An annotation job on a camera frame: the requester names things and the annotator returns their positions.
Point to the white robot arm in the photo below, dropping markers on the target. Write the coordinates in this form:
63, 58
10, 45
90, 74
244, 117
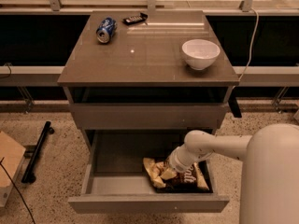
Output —
270, 177

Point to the black metal bar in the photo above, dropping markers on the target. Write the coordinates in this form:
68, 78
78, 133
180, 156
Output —
29, 176

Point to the white bowl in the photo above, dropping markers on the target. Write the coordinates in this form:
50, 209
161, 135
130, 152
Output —
199, 54

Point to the open grey middle drawer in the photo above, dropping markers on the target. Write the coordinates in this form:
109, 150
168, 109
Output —
116, 181

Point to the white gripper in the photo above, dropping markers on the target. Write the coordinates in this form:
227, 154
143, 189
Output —
174, 163

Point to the closed grey top drawer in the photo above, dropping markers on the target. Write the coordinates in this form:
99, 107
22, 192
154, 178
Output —
147, 117

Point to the black remote control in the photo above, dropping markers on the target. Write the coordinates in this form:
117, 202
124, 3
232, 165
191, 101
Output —
142, 17

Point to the cardboard box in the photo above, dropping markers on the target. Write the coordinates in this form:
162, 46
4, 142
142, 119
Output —
12, 157

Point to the brown chip bag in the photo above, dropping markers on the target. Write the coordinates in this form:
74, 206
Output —
190, 181

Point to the grey drawer cabinet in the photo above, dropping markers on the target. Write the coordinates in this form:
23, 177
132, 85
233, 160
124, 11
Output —
143, 65

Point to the blue soda can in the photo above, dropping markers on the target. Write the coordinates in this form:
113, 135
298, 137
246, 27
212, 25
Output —
106, 30

